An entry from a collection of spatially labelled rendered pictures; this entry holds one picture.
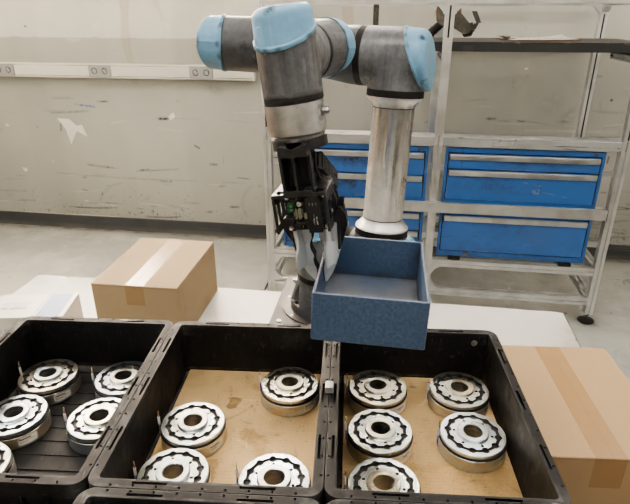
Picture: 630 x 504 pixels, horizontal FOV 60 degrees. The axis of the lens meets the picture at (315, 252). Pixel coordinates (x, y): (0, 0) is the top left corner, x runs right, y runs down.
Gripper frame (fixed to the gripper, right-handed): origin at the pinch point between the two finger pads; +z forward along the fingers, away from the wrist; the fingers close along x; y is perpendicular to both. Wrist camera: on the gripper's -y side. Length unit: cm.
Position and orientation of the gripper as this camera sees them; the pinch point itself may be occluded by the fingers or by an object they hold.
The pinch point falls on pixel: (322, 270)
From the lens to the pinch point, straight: 79.4
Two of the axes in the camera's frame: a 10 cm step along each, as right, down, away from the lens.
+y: -1.8, 4.0, -9.0
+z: 1.3, 9.2, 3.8
